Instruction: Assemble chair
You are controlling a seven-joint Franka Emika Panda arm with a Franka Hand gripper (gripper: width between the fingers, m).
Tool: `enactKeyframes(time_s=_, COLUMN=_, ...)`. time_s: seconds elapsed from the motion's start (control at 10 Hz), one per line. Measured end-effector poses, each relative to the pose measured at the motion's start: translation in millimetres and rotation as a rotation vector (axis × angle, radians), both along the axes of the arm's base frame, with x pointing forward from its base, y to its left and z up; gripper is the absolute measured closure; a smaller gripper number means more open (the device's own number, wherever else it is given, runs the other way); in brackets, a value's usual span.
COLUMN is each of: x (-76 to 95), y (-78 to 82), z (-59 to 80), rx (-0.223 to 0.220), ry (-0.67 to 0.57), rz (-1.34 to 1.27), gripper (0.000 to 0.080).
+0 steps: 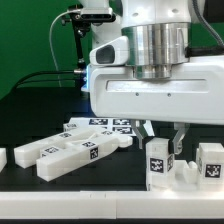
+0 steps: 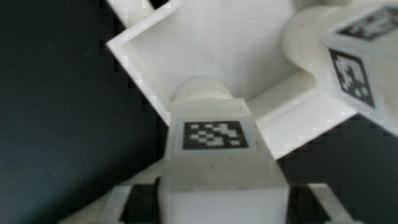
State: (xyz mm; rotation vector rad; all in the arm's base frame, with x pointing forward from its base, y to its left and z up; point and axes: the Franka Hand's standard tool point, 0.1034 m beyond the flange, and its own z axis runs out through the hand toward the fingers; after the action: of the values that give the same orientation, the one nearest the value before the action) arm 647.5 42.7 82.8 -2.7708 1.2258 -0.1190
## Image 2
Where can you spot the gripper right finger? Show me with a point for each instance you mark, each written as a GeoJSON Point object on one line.
{"type": "Point", "coordinates": [315, 207]}

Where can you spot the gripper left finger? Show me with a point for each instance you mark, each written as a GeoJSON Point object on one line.
{"type": "Point", "coordinates": [126, 207]}

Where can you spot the white chair leg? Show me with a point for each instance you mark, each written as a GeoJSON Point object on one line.
{"type": "Point", "coordinates": [222, 185]}
{"type": "Point", "coordinates": [341, 46]}

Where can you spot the white chair seat block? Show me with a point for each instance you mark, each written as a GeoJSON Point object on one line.
{"type": "Point", "coordinates": [214, 38]}

